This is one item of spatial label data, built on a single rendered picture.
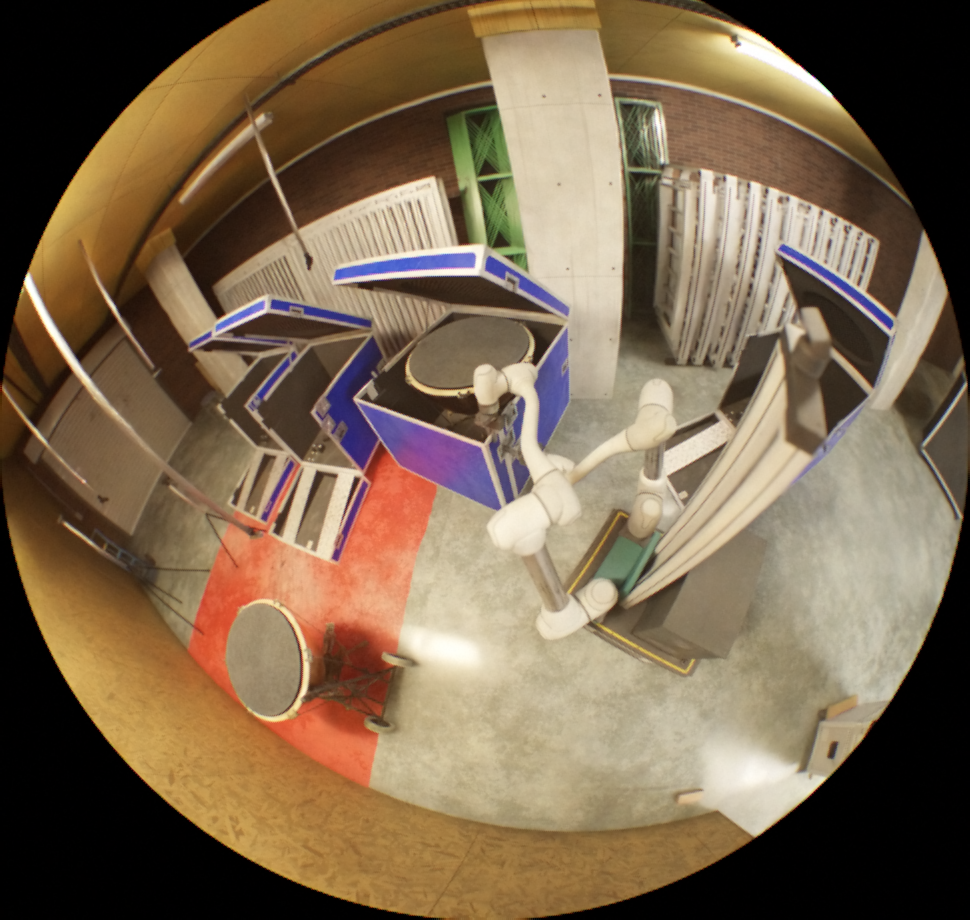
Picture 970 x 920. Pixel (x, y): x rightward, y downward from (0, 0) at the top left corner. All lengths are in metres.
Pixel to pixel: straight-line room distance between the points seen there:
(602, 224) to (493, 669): 2.89
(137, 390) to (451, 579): 7.17
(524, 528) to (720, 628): 0.91
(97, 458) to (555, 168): 8.01
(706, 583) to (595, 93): 2.53
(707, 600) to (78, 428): 8.33
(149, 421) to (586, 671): 8.03
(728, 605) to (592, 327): 2.05
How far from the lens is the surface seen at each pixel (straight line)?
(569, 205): 2.14
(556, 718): 2.11
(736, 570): 1.46
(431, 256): 1.32
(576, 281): 2.29
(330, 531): 2.77
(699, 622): 1.34
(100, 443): 7.60
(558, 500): 1.00
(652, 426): 1.12
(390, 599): 2.35
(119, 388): 7.70
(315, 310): 2.34
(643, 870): 2.16
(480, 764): 2.25
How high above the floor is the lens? 2.05
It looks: 49 degrees down
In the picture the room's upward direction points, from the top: 17 degrees counter-clockwise
